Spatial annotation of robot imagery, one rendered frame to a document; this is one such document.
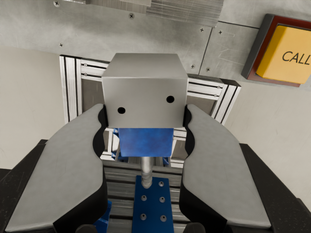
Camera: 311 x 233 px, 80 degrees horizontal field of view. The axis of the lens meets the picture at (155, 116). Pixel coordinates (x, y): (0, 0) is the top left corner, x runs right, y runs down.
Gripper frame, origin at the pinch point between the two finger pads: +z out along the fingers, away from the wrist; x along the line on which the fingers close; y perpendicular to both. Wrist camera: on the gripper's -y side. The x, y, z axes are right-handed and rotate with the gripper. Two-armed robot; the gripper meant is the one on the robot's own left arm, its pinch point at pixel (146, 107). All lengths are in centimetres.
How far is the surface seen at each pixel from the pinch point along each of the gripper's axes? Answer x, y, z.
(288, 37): 15.9, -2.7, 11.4
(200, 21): 4.4, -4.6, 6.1
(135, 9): -1.0, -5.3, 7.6
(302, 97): 99, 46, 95
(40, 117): -71, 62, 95
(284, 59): 16.4, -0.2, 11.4
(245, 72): 13.5, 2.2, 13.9
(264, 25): 14.3, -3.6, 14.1
